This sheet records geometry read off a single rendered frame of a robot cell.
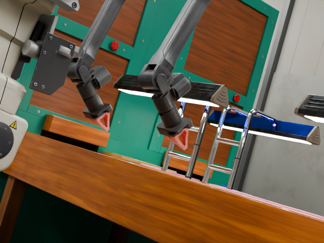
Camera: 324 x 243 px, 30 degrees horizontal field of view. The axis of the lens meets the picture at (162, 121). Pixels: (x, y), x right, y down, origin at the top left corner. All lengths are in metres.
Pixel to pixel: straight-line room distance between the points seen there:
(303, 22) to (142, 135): 1.71
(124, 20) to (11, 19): 1.17
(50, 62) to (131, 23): 1.17
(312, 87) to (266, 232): 2.60
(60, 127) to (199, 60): 0.87
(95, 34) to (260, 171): 2.14
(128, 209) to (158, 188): 0.14
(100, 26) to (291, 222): 1.08
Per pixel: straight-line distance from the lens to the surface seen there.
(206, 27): 3.11
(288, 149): 3.94
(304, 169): 3.84
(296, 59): 4.11
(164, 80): 1.74
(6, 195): 2.48
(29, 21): 1.71
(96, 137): 2.66
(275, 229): 1.42
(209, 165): 2.62
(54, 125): 2.55
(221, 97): 2.10
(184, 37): 1.82
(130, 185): 1.82
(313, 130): 2.51
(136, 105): 2.85
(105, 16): 2.17
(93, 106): 2.14
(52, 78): 1.70
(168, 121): 1.79
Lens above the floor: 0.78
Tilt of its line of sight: 4 degrees up
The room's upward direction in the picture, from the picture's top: 16 degrees clockwise
